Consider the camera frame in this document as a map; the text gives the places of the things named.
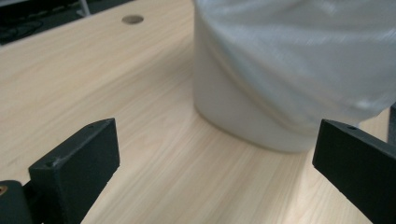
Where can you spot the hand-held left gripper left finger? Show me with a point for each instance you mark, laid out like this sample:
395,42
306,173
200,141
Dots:
77,165

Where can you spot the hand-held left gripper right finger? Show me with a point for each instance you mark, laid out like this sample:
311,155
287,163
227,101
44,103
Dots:
358,165

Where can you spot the round brown table grommet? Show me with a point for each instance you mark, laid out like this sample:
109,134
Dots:
132,19

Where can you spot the metal stand leg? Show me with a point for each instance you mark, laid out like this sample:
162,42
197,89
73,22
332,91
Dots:
84,7

